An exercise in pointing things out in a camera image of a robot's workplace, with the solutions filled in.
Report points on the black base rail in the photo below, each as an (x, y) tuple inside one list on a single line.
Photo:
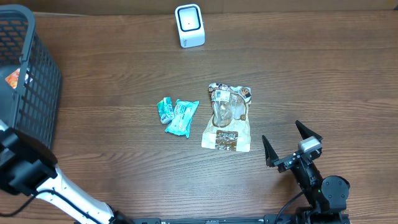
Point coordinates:
[(217, 221)]

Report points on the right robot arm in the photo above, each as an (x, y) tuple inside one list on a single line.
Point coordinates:
[(326, 196)]

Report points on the grey plastic mesh basket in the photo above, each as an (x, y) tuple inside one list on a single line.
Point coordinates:
[(30, 108)]

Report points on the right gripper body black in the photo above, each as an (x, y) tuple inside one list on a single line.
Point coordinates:
[(286, 163)]

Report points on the brown white snack bag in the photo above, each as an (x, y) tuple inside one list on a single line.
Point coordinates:
[(228, 128)]

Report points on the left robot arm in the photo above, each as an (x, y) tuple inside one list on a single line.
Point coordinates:
[(28, 167)]

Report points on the orange packet in basket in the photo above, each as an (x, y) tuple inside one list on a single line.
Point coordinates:
[(13, 78)]

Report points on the teal wet wipes pack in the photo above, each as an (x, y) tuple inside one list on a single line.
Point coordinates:
[(183, 117)]

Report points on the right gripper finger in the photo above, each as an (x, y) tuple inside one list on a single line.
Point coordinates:
[(271, 156), (306, 132)]

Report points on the small green white packet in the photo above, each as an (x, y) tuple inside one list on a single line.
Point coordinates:
[(166, 110)]

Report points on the white barcode scanner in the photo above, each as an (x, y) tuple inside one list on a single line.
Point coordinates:
[(190, 25)]

